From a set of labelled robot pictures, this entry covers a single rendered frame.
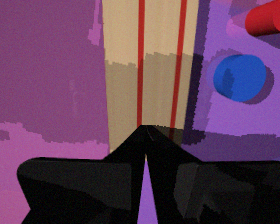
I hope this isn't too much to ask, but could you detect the red cylinder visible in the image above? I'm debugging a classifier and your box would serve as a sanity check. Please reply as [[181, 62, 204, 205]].
[[245, 0, 280, 37]]

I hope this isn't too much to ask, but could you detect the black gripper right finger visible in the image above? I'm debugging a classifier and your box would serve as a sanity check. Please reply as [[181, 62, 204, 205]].
[[146, 125, 280, 224]]

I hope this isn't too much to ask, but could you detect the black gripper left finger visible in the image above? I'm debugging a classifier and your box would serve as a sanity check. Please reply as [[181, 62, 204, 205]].
[[16, 125, 147, 224]]

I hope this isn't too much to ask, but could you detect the blue short cylinder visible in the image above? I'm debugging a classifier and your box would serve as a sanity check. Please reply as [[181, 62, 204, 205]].
[[213, 54, 266, 101]]

